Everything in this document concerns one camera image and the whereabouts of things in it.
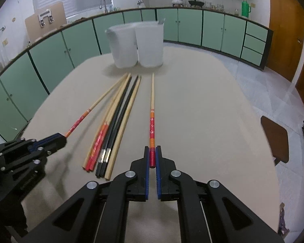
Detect plain wooden chopstick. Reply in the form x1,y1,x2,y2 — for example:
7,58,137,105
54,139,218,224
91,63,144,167
104,76,142,181
82,75,128,169

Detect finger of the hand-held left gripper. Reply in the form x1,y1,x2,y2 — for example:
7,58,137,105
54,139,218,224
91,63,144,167
0,142,67,175
0,132,67,159

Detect green kitchen base cabinets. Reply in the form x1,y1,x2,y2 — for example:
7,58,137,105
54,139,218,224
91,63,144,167
0,6,273,142

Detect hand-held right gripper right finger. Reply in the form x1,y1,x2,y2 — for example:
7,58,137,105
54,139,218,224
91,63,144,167
155,145,285,243

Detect brown chair seat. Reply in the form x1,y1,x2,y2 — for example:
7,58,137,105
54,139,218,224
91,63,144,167
260,116,290,166

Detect purple cloth item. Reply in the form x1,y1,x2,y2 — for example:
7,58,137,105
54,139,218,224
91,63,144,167
278,202,290,236

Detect flower-print red orange chopstick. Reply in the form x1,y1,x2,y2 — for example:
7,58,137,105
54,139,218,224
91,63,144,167
64,73,131,137
149,73,156,169

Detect wooden board with metal clasps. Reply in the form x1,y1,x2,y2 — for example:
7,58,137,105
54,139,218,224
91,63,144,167
25,1,67,43

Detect white plastic utensil holder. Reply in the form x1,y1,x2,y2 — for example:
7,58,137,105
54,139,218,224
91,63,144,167
105,20,165,69

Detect red-handled wooden chopstick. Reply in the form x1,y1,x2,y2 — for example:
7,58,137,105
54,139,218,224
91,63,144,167
86,74,131,171
89,74,132,172

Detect black chopstick with metal band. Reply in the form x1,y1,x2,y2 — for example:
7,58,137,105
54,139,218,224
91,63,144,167
100,75,139,178
96,75,135,178

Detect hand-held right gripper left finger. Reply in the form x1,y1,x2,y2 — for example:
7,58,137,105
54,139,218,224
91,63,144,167
20,145,150,243

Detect green thermos jug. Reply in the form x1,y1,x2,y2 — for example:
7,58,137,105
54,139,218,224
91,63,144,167
241,0,252,18

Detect group of glass cups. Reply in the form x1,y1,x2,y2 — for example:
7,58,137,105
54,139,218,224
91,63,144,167
205,2,226,11

